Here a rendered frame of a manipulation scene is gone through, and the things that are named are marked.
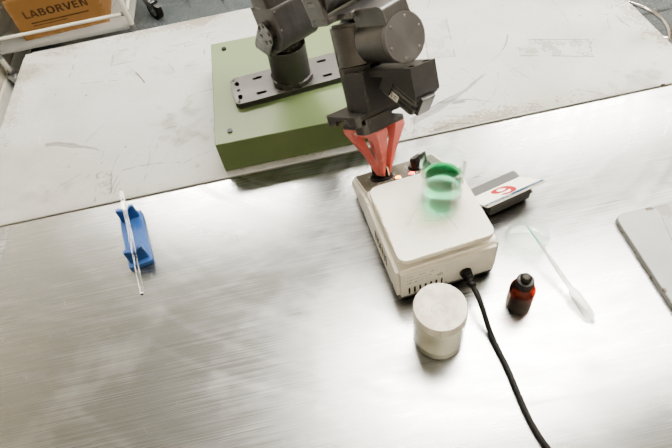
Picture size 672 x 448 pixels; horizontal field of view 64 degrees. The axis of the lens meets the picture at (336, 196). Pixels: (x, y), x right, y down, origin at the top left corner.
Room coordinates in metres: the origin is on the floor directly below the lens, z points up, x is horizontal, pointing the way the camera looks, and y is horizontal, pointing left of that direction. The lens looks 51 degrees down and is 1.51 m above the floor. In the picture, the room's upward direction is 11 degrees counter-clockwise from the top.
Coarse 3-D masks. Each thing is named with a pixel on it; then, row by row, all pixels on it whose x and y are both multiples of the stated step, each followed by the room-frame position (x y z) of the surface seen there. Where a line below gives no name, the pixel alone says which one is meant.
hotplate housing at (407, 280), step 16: (368, 192) 0.45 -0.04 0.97; (368, 208) 0.42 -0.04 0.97; (368, 224) 0.43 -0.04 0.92; (384, 240) 0.37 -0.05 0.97; (496, 240) 0.34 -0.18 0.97; (384, 256) 0.36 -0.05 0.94; (448, 256) 0.33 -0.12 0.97; (464, 256) 0.33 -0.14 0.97; (480, 256) 0.33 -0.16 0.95; (400, 272) 0.32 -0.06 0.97; (416, 272) 0.32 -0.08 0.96; (432, 272) 0.32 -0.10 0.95; (448, 272) 0.32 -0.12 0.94; (464, 272) 0.32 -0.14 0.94; (480, 272) 0.33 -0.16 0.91; (400, 288) 0.32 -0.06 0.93; (416, 288) 0.32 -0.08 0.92
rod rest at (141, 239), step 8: (128, 208) 0.53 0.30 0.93; (120, 216) 0.52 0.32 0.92; (136, 216) 0.53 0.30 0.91; (136, 224) 0.51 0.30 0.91; (144, 224) 0.51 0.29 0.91; (136, 232) 0.50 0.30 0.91; (144, 232) 0.50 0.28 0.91; (128, 240) 0.49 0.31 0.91; (136, 240) 0.48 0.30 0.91; (144, 240) 0.48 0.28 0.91; (128, 248) 0.47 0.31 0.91; (136, 248) 0.45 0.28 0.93; (144, 248) 0.47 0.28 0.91; (128, 256) 0.45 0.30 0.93; (144, 256) 0.45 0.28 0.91; (152, 256) 0.45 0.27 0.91; (128, 264) 0.44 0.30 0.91; (144, 264) 0.44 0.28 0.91
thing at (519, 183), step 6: (516, 180) 0.46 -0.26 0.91; (522, 180) 0.46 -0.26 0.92; (528, 180) 0.45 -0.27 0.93; (534, 180) 0.44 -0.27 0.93; (504, 186) 0.46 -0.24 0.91; (510, 186) 0.45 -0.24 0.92; (516, 186) 0.44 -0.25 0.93; (522, 186) 0.43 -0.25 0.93; (492, 192) 0.45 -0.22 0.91; (498, 192) 0.44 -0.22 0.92; (504, 192) 0.43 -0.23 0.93; (510, 192) 0.43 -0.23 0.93; (480, 198) 0.44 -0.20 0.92; (486, 198) 0.43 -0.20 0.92; (492, 198) 0.43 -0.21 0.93; (498, 198) 0.42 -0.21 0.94
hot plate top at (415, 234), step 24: (384, 192) 0.42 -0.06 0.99; (408, 192) 0.42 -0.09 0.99; (384, 216) 0.39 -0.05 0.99; (408, 216) 0.38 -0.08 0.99; (432, 216) 0.37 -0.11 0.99; (456, 216) 0.37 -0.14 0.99; (480, 216) 0.36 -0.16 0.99; (408, 240) 0.35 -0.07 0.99; (432, 240) 0.34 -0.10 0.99; (456, 240) 0.34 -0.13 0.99; (480, 240) 0.33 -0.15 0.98
